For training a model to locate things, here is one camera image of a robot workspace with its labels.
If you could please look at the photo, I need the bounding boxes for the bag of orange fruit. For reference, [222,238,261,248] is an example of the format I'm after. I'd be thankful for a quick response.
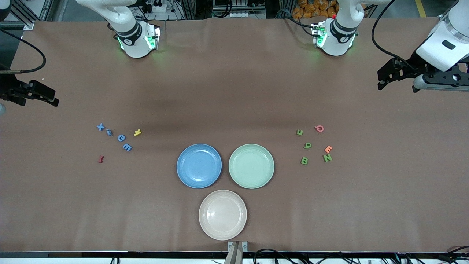
[292,0,339,19]

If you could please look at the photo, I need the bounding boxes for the white power strip with plugs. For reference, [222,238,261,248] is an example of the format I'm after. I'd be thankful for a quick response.
[141,0,173,14]

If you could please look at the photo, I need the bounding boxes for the brown table cover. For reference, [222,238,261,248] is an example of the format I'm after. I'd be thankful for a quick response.
[0,16,469,253]

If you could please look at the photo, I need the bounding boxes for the green plate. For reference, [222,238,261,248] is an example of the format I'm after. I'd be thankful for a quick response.
[228,143,275,189]

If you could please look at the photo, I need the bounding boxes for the metal equipment rack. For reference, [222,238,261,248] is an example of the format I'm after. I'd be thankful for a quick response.
[212,0,267,19]

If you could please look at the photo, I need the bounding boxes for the blue plate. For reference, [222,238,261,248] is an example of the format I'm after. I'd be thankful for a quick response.
[176,143,222,189]

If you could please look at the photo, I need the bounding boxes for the beige plate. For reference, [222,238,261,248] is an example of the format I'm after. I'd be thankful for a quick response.
[199,190,247,241]

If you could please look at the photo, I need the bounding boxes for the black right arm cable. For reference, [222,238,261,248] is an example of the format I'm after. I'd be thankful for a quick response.
[0,28,47,74]

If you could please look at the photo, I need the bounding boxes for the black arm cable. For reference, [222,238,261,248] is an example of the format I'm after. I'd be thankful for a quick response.
[0,28,47,74]
[371,0,418,70]

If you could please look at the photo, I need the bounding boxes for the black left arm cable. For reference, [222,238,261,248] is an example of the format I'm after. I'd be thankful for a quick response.
[371,0,418,70]

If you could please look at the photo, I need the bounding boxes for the aluminium frame post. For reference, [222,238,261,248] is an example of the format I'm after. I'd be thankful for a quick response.
[8,0,36,30]

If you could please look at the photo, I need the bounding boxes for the black table edge rail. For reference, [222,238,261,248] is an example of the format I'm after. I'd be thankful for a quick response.
[0,251,469,259]

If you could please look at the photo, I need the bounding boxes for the black looped cable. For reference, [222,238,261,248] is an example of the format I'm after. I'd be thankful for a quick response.
[253,248,293,264]

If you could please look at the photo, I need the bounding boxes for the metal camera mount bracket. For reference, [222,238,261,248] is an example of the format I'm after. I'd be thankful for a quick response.
[224,241,249,264]

